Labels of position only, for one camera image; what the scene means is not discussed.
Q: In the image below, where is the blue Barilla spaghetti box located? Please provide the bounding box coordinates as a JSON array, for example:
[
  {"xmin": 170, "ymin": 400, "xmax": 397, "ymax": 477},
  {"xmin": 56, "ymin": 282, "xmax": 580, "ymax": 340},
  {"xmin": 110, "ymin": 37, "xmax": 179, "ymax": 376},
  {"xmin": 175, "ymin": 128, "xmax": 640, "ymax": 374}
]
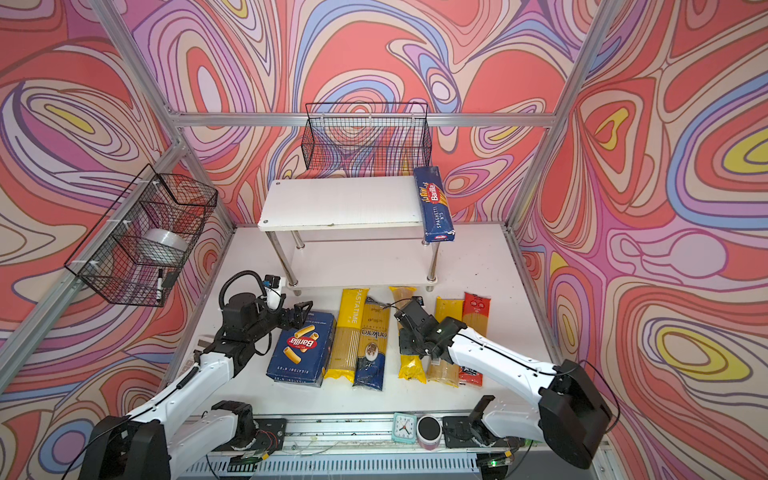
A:
[{"xmin": 413, "ymin": 166, "xmax": 455, "ymax": 243}]

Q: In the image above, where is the black wire basket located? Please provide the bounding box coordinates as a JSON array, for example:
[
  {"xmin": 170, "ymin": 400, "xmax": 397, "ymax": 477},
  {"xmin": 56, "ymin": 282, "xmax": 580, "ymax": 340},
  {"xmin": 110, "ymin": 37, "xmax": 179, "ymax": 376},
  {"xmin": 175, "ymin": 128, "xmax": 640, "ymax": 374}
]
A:
[
  {"xmin": 301, "ymin": 100, "xmax": 432, "ymax": 177},
  {"xmin": 64, "ymin": 165, "xmax": 218, "ymax": 307}
]

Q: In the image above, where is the yellow Pastatime spaghetti bag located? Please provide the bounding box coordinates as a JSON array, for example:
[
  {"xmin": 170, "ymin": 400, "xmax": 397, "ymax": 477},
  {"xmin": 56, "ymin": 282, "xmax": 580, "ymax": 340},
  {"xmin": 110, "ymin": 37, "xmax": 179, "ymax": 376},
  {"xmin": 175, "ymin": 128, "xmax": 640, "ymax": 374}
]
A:
[{"xmin": 324, "ymin": 288, "xmax": 369, "ymax": 382}]

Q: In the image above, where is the blue Barilla rigatoni box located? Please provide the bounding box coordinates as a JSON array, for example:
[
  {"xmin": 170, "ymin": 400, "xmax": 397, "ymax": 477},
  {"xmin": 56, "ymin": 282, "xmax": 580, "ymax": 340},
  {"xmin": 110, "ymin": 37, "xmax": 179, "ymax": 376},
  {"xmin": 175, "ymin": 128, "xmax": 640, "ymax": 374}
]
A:
[{"xmin": 266, "ymin": 311, "xmax": 336, "ymax": 387}]

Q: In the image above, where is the black wire basket back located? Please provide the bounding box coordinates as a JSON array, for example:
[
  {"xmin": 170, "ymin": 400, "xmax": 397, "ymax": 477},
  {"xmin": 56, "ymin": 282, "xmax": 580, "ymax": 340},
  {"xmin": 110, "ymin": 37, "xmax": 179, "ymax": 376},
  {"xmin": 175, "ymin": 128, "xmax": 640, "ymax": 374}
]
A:
[{"xmin": 301, "ymin": 100, "xmax": 432, "ymax": 177}]

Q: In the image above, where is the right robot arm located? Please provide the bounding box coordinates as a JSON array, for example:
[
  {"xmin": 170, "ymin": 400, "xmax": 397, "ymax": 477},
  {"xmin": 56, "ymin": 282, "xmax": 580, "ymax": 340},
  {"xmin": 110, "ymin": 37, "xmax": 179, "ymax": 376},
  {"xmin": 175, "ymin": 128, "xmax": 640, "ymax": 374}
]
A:
[{"xmin": 394, "ymin": 298, "xmax": 614, "ymax": 470}]

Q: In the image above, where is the dark blue spaghetti bag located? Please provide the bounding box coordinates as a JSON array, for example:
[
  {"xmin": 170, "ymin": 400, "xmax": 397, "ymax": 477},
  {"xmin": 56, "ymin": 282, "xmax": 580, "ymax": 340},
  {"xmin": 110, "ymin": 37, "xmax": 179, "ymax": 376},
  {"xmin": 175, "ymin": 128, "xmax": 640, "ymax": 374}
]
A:
[{"xmin": 353, "ymin": 297, "xmax": 390, "ymax": 391}]

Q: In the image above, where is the silver tape roll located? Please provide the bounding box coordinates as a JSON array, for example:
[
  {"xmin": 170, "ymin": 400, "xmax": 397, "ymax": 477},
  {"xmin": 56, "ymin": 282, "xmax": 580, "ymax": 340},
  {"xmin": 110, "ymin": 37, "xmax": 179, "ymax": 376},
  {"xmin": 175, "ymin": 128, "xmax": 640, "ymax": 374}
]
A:
[{"xmin": 137, "ymin": 228, "xmax": 188, "ymax": 267}]

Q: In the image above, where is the red noodle bag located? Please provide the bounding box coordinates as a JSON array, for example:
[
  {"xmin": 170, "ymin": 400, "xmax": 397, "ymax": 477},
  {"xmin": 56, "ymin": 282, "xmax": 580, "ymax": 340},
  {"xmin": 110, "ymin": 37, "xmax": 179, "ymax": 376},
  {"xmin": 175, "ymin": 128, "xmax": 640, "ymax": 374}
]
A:
[{"xmin": 459, "ymin": 292, "xmax": 490, "ymax": 387}]

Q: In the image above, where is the white two-tier shelf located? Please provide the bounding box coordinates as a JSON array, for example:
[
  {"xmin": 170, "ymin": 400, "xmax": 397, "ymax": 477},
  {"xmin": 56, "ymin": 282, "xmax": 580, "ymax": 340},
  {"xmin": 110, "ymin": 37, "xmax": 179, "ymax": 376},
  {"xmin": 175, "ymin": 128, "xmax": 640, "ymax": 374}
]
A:
[{"xmin": 258, "ymin": 176, "xmax": 440, "ymax": 294}]

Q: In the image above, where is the clear yellow-top spaghetti bag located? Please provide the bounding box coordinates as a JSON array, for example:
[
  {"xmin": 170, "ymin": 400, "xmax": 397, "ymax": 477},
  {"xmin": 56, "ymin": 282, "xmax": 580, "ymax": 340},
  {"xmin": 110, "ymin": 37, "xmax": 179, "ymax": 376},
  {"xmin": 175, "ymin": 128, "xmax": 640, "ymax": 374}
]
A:
[{"xmin": 425, "ymin": 296, "xmax": 466, "ymax": 388}]

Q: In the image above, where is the black wire basket left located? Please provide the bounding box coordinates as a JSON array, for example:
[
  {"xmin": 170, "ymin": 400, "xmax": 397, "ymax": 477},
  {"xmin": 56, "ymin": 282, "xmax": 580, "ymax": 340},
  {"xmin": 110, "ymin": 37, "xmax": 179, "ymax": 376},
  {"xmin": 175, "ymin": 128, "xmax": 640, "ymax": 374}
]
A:
[{"xmin": 64, "ymin": 165, "xmax": 218, "ymax": 307}]

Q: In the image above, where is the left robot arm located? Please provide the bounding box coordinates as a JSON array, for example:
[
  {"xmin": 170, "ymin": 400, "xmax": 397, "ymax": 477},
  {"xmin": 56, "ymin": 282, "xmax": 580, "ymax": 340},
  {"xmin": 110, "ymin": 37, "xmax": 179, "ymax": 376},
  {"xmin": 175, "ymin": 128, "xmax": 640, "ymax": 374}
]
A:
[{"xmin": 77, "ymin": 270, "xmax": 313, "ymax": 479}]

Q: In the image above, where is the teal alarm clock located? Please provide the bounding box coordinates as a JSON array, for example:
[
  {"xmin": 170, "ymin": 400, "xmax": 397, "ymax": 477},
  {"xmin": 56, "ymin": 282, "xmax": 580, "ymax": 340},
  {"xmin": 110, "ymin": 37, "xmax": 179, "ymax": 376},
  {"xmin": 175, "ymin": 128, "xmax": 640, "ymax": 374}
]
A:
[{"xmin": 391, "ymin": 412, "xmax": 418, "ymax": 444}]

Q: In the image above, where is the pink round speaker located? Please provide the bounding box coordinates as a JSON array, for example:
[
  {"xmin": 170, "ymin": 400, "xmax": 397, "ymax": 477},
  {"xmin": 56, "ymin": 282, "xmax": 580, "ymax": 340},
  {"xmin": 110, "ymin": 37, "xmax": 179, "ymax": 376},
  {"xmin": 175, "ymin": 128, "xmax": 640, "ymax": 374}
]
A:
[{"xmin": 415, "ymin": 415, "xmax": 442, "ymax": 451}]

